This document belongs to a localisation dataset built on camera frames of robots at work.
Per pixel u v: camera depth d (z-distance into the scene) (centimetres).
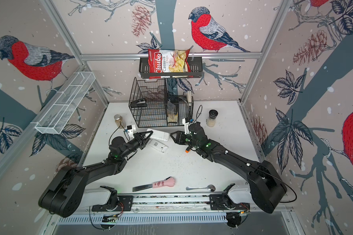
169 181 79
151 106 88
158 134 81
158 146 94
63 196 42
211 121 100
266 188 41
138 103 90
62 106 76
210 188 79
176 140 71
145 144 77
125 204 73
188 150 92
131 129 79
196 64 95
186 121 74
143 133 78
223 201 66
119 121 98
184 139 70
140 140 73
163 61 87
